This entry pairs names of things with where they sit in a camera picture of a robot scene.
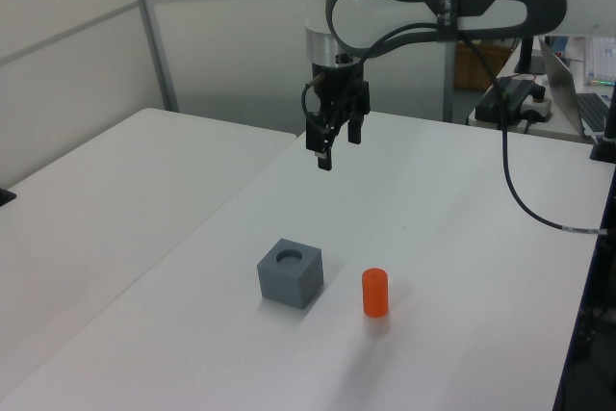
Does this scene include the black cable strap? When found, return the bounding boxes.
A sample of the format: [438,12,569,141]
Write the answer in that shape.
[436,0,464,42]

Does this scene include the black monitor stand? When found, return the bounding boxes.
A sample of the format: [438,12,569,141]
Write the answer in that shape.
[513,37,545,74]

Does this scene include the brown cardboard box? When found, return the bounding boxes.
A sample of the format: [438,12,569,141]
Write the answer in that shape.
[454,39,519,91]

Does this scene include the grey partition post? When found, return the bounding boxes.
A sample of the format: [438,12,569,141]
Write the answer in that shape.
[126,0,181,114]

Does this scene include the grey block with round hole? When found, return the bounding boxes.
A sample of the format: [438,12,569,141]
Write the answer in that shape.
[256,238,323,310]

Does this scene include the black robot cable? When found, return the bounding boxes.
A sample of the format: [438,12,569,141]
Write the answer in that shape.
[326,23,616,235]

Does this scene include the black power box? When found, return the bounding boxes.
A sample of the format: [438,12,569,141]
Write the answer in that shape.
[475,76,552,124]

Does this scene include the silver laptop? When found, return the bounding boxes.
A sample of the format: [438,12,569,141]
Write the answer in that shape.
[537,37,613,139]

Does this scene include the orange cylinder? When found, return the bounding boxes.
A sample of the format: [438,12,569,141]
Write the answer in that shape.
[361,267,389,320]

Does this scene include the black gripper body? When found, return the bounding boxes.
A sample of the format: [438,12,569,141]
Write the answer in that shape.
[310,58,372,119]

